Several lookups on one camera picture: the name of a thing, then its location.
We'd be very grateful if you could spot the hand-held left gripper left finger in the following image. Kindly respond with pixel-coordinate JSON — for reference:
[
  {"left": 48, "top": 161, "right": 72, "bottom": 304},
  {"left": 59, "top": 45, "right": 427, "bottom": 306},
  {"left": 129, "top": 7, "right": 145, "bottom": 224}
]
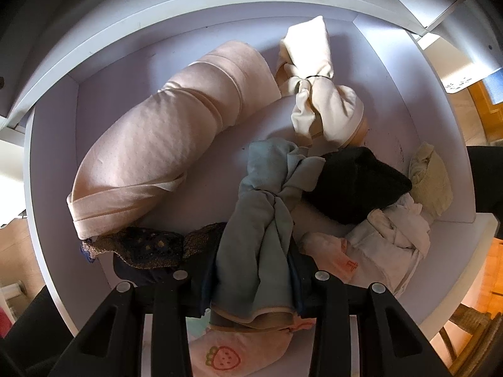
[{"left": 47, "top": 270, "right": 213, "bottom": 377}]

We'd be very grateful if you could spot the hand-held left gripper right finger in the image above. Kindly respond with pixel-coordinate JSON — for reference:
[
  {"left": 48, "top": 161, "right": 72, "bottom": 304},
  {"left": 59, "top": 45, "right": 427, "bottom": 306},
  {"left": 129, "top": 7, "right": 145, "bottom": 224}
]
[{"left": 289, "top": 244, "right": 452, "bottom": 377}]

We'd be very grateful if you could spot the grey-blue knotted cloth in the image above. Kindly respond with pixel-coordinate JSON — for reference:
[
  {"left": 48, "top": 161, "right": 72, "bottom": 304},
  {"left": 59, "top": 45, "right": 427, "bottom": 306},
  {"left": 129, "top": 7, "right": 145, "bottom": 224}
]
[{"left": 210, "top": 139, "right": 327, "bottom": 328}]

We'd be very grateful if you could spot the white cloth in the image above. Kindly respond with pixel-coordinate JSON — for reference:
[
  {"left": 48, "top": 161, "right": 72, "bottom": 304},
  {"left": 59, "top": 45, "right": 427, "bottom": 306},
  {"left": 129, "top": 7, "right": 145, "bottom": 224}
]
[{"left": 346, "top": 196, "right": 433, "bottom": 299}]

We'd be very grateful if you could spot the cream cloth bundle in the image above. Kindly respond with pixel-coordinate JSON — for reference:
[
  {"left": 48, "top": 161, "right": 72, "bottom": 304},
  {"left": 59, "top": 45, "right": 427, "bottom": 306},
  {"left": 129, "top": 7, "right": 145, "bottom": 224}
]
[{"left": 274, "top": 16, "right": 370, "bottom": 147}]

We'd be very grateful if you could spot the white shelf cabinet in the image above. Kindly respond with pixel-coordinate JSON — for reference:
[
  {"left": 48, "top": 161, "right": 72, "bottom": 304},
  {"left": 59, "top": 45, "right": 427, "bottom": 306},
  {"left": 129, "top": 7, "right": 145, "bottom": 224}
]
[{"left": 0, "top": 0, "right": 501, "bottom": 377}]

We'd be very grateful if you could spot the pink red-print cloth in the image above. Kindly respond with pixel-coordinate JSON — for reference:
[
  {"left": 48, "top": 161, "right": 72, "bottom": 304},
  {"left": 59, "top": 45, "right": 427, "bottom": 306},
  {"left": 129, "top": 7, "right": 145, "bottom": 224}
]
[{"left": 299, "top": 232, "right": 378, "bottom": 287}]

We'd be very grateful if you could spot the dark lace cloth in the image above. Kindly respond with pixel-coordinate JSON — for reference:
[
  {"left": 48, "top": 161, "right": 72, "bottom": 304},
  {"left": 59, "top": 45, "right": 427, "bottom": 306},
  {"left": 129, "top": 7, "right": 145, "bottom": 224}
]
[{"left": 80, "top": 222, "right": 226, "bottom": 319}]

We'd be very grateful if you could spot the pink strawberry-print cloth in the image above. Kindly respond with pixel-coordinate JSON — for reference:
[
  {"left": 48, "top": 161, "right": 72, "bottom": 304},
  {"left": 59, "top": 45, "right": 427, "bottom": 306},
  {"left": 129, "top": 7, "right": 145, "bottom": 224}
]
[{"left": 188, "top": 316, "right": 317, "bottom": 377}]

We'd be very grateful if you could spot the black cloth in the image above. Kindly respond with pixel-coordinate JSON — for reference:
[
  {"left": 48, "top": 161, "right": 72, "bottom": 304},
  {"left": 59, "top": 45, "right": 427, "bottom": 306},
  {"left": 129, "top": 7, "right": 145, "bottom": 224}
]
[{"left": 302, "top": 146, "right": 413, "bottom": 226}]

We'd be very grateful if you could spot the person's dark garment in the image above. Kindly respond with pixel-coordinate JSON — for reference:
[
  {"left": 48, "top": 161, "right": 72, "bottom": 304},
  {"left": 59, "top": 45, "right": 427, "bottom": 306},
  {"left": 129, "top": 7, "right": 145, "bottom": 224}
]
[
  {"left": 466, "top": 145, "right": 503, "bottom": 240},
  {"left": 0, "top": 283, "right": 79, "bottom": 377}
]

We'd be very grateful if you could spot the pale yellow knit cloth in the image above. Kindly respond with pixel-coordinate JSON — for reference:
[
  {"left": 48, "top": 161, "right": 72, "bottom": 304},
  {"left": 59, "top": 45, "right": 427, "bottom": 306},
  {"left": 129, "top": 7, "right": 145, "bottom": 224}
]
[{"left": 408, "top": 141, "right": 453, "bottom": 216}]

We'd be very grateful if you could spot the wicker chair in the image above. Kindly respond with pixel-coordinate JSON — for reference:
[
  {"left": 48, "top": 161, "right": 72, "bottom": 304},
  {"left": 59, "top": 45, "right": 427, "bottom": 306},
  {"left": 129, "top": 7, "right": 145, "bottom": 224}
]
[{"left": 439, "top": 302, "right": 503, "bottom": 377}]

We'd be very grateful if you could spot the pink rolled cloth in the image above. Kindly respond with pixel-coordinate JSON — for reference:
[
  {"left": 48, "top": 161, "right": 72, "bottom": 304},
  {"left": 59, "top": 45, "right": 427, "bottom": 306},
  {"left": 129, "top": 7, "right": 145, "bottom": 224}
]
[{"left": 67, "top": 41, "right": 281, "bottom": 241}]

